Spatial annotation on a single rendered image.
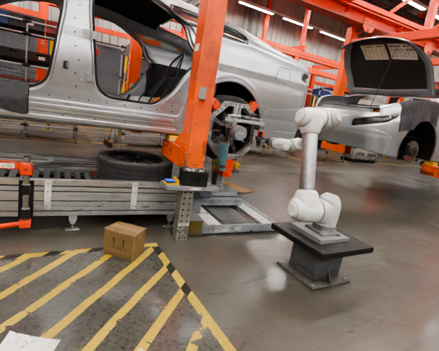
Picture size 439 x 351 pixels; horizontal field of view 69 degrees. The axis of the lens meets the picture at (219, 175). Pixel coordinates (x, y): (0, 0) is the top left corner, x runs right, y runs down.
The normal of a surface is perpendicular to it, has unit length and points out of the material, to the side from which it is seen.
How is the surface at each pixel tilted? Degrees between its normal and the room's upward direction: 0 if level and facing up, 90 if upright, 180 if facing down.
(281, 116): 90
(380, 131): 90
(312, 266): 90
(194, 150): 90
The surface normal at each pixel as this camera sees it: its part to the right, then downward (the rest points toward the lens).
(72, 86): 0.43, 0.29
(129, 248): -0.25, 0.17
